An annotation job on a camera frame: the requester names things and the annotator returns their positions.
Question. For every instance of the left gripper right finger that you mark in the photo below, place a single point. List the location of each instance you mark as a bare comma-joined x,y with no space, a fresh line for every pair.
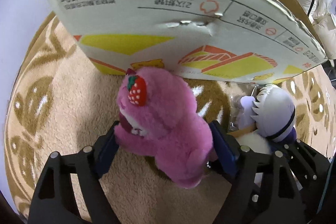
262,186

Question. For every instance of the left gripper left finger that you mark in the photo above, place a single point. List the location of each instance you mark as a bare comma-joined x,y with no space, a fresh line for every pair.
69,189

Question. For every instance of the purple white-haired plush doll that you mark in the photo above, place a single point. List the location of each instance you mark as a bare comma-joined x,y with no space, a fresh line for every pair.
266,119

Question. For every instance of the pink strawberry bear plush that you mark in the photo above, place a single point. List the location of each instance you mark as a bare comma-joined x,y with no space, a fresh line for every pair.
159,119

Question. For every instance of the cardboard box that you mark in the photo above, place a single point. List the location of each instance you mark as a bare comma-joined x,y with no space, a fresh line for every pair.
245,41

